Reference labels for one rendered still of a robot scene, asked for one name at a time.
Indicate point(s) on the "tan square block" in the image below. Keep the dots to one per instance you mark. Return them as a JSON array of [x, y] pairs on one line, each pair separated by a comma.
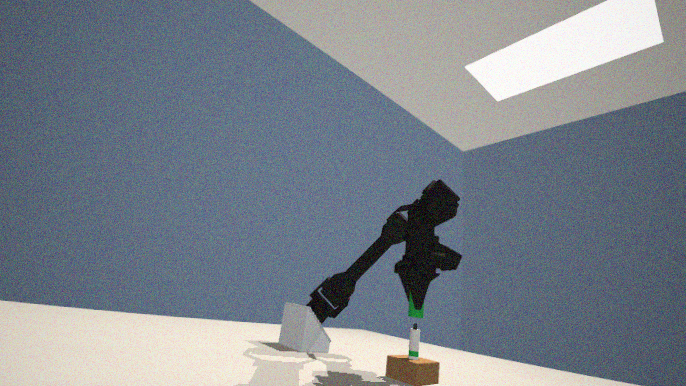
[[415, 372]]

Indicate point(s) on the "white marker with green band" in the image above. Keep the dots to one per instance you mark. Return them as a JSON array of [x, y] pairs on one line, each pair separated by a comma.
[[414, 343]]

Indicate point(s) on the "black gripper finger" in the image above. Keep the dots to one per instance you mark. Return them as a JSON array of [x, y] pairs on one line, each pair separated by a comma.
[[419, 282], [406, 284]]

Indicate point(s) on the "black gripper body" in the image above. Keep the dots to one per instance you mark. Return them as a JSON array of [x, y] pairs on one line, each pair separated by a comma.
[[418, 254]]

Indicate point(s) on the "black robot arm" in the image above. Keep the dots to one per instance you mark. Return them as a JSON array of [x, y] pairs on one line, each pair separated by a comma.
[[437, 205]]

